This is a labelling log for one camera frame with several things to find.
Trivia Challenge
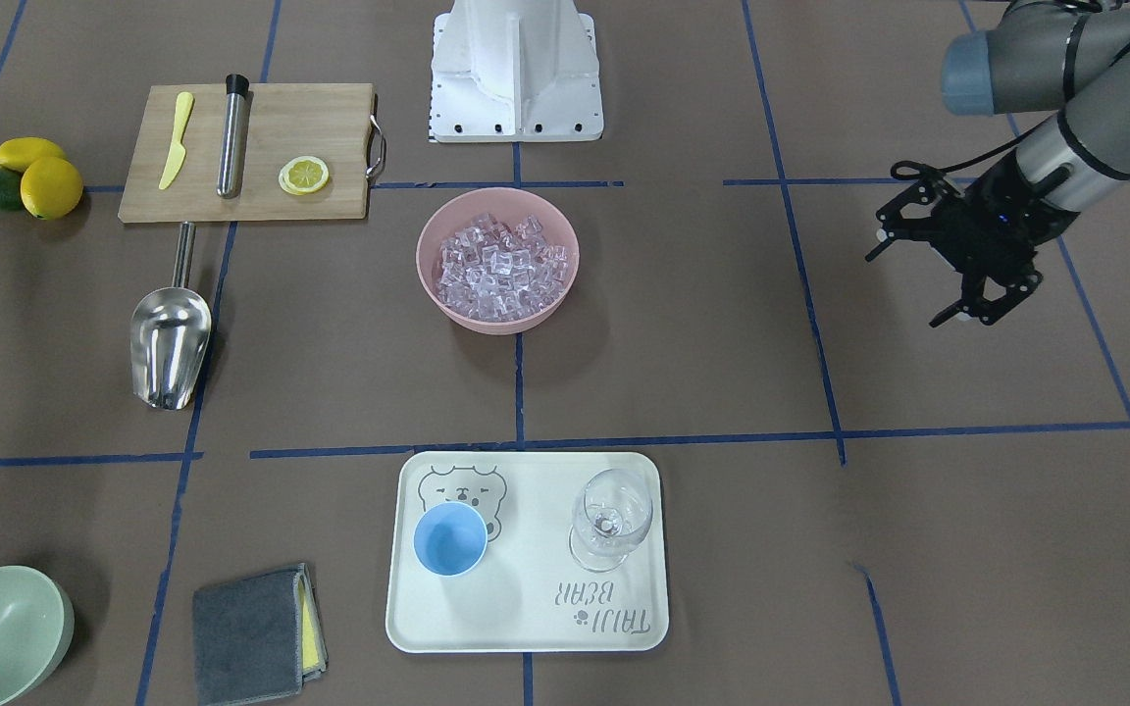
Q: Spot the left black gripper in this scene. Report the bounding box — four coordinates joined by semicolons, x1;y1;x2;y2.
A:
864;157;1071;328

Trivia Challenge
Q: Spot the steel ice scoop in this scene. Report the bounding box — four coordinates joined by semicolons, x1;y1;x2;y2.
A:
129;221;214;411

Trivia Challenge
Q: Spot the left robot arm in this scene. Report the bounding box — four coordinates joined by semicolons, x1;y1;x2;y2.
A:
869;1;1130;326

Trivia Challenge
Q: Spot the pile of ice cubes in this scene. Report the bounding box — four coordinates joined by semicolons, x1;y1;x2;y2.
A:
428;213;577;325

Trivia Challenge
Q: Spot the blue cup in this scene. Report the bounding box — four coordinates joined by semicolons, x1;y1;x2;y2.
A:
412;502;488;578

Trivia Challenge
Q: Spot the clear wine glass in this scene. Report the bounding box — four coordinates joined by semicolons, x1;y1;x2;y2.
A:
568;468;653;573

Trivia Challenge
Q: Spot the pink bowl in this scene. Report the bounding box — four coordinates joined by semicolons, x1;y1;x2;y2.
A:
416;188;580;334

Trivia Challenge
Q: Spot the white bear tray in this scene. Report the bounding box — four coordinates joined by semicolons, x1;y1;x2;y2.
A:
385;451;671;653

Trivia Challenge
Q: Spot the wooden cutting board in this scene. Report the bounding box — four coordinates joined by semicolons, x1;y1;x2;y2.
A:
120;82;376;225

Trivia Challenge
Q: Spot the lemon slice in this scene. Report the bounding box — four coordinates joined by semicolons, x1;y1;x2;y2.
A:
278;156;331;197

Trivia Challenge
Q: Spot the steel muddler black cap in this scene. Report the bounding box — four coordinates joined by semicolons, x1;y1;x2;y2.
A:
216;75;251;198

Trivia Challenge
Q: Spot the yellow cloth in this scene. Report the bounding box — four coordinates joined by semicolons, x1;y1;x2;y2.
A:
296;568;329;681

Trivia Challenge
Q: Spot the yellow plastic knife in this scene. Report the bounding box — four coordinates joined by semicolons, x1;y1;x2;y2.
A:
157;91;194;191

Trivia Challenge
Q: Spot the grey folded cloth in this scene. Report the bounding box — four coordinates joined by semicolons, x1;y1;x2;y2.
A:
192;563;310;705

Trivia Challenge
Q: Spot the yellow lemon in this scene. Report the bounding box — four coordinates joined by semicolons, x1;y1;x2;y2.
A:
20;157;84;220

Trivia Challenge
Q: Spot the green bowl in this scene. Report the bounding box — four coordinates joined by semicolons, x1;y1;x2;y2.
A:
0;566;75;705

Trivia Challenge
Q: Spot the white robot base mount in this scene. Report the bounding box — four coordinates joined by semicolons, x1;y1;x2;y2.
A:
428;1;605;143

